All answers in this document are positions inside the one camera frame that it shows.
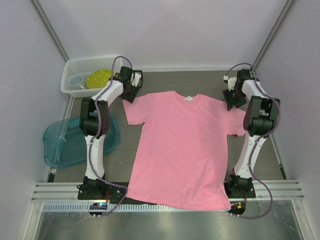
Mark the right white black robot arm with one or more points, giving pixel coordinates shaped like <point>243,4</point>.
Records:
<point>260,120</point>

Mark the light blue mug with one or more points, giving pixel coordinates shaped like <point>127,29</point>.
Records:
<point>76,81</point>

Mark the teal transparent plastic bin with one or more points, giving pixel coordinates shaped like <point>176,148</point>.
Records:
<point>64,144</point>

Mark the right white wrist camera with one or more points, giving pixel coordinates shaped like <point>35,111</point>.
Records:
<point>230,81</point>

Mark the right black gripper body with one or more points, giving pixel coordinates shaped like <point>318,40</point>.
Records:
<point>237,94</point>

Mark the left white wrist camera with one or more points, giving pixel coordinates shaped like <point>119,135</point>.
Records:
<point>136,79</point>

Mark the white slotted cable duct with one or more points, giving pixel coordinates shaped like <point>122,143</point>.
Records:
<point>99,207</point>

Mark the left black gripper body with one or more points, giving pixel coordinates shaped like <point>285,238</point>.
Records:
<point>128,92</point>

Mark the white plastic basket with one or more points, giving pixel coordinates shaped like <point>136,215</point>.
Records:
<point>85,67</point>

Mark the yellow-green dotted plate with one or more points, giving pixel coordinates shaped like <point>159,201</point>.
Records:
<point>98,79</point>

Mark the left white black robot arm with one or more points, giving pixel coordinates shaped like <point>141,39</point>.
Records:
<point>95,124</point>

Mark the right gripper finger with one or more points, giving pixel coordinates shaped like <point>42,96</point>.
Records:
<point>228,99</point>
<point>237,103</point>

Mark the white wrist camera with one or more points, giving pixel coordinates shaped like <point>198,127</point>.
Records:
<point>230,81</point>
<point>136,79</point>

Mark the pink t-shirt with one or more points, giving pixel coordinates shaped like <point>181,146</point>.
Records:
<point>182,154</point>

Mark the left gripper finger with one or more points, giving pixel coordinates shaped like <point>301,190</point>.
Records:
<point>126,97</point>
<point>132,93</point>

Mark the black brooch box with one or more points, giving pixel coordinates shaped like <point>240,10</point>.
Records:
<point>141,81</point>

